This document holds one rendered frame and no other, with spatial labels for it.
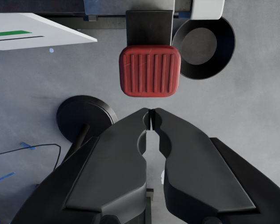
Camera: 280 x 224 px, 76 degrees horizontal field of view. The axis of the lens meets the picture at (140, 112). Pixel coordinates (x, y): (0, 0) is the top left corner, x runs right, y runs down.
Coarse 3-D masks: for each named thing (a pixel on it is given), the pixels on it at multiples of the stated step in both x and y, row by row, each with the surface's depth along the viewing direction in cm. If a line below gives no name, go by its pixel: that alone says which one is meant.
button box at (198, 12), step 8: (192, 0) 29; (200, 0) 28; (208, 0) 28; (216, 0) 28; (192, 8) 29; (200, 8) 29; (208, 8) 29; (216, 8) 29; (48, 16) 64; (56, 16) 63; (64, 16) 63; (72, 16) 62; (80, 16) 62; (104, 16) 60; (112, 16) 60; (120, 16) 59; (176, 16) 50; (184, 16) 34; (192, 16) 30; (200, 16) 30; (208, 16) 29; (216, 16) 29
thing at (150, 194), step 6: (36, 186) 140; (150, 192) 139; (150, 198) 140; (150, 204) 135; (144, 210) 132; (150, 210) 131; (138, 216) 128; (144, 216) 128; (150, 216) 127; (126, 222) 124; (132, 222) 124; (138, 222) 124; (144, 222) 124; (150, 222) 124
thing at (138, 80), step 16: (128, 48) 19; (144, 48) 19; (160, 48) 19; (128, 64) 20; (144, 64) 20; (160, 64) 20; (176, 64) 20; (128, 80) 21; (144, 80) 21; (160, 80) 21; (176, 80) 21; (144, 96) 22; (160, 96) 22
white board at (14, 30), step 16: (0, 16) 37; (16, 16) 37; (32, 16) 40; (0, 32) 51; (16, 32) 53; (32, 32) 55; (48, 32) 57; (64, 32) 59; (0, 48) 86; (16, 48) 92
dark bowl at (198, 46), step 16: (176, 32) 81; (192, 32) 87; (208, 32) 87; (224, 32) 84; (176, 48) 88; (192, 48) 91; (208, 48) 91; (224, 48) 88; (192, 64) 95; (208, 64) 93; (224, 64) 88
